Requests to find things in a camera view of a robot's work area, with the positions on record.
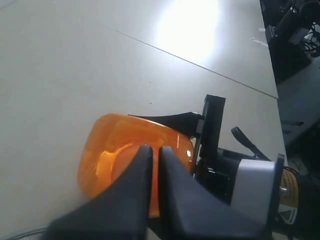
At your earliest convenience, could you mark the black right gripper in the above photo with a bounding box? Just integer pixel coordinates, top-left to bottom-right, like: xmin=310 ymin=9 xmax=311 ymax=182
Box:
xmin=129 ymin=94 xmax=238 ymax=205

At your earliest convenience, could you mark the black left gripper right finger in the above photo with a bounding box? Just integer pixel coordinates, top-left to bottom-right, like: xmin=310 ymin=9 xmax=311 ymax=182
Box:
xmin=159 ymin=146 xmax=272 ymax=240

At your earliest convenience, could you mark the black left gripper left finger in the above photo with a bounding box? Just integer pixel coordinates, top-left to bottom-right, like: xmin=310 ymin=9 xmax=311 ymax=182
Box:
xmin=46 ymin=145 xmax=153 ymax=240

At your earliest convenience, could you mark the orange pump soap bottle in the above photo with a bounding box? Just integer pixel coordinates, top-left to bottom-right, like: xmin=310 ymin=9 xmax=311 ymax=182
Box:
xmin=77 ymin=113 xmax=194 ymax=218

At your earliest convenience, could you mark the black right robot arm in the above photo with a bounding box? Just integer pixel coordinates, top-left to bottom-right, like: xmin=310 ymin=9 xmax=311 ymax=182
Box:
xmin=144 ymin=95 xmax=320 ymax=240

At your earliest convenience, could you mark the large steel mesh strainer bowl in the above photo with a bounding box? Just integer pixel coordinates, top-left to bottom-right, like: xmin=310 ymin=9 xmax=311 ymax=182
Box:
xmin=0 ymin=225 xmax=48 ymax=240

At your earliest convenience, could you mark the dark equipment beside table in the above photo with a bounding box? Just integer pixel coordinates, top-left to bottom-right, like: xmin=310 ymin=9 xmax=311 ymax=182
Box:
xmin=260 ymin=0 xmax=320 ymax=176

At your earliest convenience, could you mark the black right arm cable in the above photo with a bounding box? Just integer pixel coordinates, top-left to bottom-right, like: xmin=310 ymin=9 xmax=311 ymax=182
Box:
xmin=230 ymin=126 xmax=272 ymax=162

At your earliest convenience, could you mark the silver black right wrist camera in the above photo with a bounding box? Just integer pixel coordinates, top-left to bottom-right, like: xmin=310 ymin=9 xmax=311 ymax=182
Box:
xmin=230 ymin=154 xmax=285 ymax=225

